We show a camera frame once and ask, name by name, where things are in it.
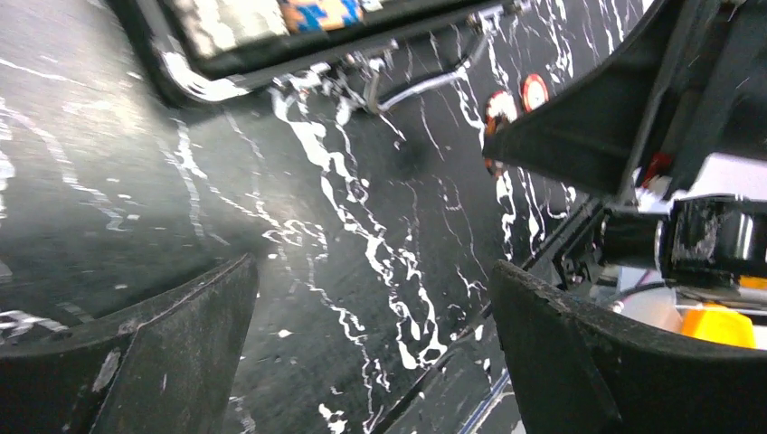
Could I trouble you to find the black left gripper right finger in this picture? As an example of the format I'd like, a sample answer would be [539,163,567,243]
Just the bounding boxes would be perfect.
[489,260,766,433]

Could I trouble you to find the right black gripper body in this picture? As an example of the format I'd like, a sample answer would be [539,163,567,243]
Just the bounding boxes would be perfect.
[594,1,766,288]

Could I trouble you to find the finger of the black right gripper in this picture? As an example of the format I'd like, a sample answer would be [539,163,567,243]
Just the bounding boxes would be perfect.
[483,1,689,195]

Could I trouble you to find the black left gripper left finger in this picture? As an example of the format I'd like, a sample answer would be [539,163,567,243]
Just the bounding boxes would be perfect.
[1,254,258,433]

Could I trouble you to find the black poker set case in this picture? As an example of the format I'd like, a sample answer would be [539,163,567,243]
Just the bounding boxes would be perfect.
[109,1,529,114]

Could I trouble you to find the red white poker chip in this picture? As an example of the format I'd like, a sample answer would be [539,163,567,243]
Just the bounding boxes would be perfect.
[521,73,549,112]

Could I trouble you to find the orange hundred chip middle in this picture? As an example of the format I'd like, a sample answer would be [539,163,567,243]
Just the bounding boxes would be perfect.
[485,90,518,137]

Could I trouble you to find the orange hundred chip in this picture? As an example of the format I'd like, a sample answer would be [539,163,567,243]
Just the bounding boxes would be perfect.
[484,159,507,179]
[485,90,518,137]

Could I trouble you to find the orange hundred chip left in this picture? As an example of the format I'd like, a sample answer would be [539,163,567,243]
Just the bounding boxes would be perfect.
[484,159,507,179]

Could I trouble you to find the blue ten chip stack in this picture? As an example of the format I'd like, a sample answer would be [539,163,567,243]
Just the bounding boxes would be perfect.
[279,0,364,33]

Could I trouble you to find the red green chip row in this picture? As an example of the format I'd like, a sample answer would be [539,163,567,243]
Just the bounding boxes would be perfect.
[169,0,289,59]

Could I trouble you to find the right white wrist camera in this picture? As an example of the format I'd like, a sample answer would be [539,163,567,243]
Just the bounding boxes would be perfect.
[636,153,766,212]

